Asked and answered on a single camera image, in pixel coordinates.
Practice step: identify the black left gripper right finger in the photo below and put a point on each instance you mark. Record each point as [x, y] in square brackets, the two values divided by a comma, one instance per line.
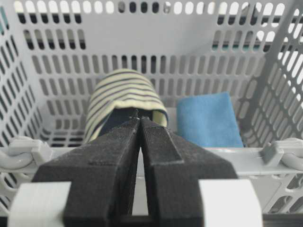
[173, 166]

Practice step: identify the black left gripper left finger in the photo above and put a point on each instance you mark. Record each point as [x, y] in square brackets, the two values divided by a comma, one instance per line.
[102, 173]

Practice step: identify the blue cloth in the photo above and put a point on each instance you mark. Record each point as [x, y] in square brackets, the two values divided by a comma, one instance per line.
[209, 121]

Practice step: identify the yellow navy striped cloth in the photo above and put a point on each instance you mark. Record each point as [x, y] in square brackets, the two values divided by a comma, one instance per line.
[124, 88]

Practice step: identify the grey plastic shopping basket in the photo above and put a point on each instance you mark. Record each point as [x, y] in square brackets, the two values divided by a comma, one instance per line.
[54, 52]

